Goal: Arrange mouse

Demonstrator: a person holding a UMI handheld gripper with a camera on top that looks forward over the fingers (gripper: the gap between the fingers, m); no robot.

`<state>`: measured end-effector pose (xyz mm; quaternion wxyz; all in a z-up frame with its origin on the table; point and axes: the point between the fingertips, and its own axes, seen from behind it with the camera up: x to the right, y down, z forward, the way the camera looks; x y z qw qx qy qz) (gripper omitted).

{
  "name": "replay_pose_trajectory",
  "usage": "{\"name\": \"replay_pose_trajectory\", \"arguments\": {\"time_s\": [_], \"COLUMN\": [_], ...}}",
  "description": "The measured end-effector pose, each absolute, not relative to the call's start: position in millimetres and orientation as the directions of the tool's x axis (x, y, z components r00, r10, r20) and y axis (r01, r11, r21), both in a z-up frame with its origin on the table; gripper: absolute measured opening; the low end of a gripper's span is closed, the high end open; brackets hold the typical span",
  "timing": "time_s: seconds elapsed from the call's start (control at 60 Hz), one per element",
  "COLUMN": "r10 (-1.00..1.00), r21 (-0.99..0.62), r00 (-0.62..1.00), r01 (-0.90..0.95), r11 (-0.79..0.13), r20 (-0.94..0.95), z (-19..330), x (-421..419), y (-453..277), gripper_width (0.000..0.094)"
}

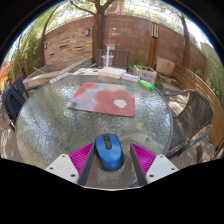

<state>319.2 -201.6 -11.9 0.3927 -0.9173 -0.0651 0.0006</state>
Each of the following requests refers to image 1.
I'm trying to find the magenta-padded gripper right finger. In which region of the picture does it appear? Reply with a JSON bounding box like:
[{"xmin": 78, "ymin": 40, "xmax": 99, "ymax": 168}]
[{"xmin": 129, "ymin": 142, "xmax": 180, "ymax": 187}]

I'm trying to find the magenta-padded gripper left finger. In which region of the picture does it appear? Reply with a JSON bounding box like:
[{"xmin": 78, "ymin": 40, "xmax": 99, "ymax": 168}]
[{"xmin": 44, "ymin": 141, "xmax": 98, "ymax": 187}]

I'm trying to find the blue computer mouse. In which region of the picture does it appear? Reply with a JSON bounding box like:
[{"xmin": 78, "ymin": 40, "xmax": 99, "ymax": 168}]
[{"xmin": 95, "ymin": 133, "xmax": 124, "ymax": 172}]

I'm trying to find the floral pastel mouse pad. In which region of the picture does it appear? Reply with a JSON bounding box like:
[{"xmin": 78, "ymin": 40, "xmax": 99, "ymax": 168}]
[{"xmin": 65, "ymin": 82, "xmax": 137, "ymax": 118}]

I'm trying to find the brown wicker armchair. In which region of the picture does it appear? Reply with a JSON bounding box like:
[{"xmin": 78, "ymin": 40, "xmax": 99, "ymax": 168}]
[{"xmin": 163, "ymin": 89, "xmax": 215, "ymax": 160}]

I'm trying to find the dark metal chair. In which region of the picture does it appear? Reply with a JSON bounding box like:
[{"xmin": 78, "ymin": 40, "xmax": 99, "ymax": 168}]
[{"xmin": 1, "ymin": 75, "xmax": 30, "ymax": 130}]

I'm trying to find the green plastic packet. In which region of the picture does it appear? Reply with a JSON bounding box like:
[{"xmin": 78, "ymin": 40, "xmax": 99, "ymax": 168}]
[{"xmin": 137, "ymin": 78, "xmax": 155, "ymax": 91}]

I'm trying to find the white label strip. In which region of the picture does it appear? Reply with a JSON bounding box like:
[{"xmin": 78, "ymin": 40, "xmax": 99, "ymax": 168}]
[{"xmin": 48, "ymin": 72, "xmax": 70, "ymax": 84}]

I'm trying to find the white square planter box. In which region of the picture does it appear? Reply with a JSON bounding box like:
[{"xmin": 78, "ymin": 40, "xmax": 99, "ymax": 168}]
[{"xmin": 132, "ymin": 64, "xmax": 158, "ymax": 86}]

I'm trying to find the white paper stack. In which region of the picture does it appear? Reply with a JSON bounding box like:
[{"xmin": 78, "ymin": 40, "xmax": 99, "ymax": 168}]
[{"xmin": 121, "ymin": 73, "xmax": 140, "ymax": 83}]

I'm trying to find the colourful printed magazine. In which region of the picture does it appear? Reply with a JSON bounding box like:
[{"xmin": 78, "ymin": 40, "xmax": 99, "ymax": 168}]
[{"xmin": 72, "ymin": 67, "xmax": 100, "ymax": 76}]

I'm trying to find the leaning stone slab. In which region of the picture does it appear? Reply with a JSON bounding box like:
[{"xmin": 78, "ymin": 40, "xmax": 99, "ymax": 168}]
[{"xmin": 155, "ymin": 56, "xmax": 176, "ymax": 78}]

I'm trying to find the dark wooden slat chair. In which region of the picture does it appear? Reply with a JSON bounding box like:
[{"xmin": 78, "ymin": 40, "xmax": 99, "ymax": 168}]
[{"xmin": 96, "ymin": 49, "xmax": 131, "ymax": 72}]

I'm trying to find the clear plastic cup with straw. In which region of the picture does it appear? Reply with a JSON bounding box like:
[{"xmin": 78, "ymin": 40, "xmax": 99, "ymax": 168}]
[{"xmin": 101, "ymin": 45, "xmax": 115, "ymax": 69}]

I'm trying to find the slim tree trunk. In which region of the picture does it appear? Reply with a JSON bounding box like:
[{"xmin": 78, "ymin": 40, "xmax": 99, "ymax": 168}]
[{"xmin": 179, "ymin": 13, "xmax": 192, "ymax": 69}]

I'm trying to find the large tree trunk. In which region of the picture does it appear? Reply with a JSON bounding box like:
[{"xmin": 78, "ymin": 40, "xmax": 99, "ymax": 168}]
[{"xmin": 69, "ymin": 0, "xmax": 116, "ymax": 64}]

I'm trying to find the wooden garden lamp post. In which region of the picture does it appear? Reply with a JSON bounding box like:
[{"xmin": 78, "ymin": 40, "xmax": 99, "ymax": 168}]
[{"xmin": 146, "ymin": 18, "xmax": 161, "ymax": 70}]

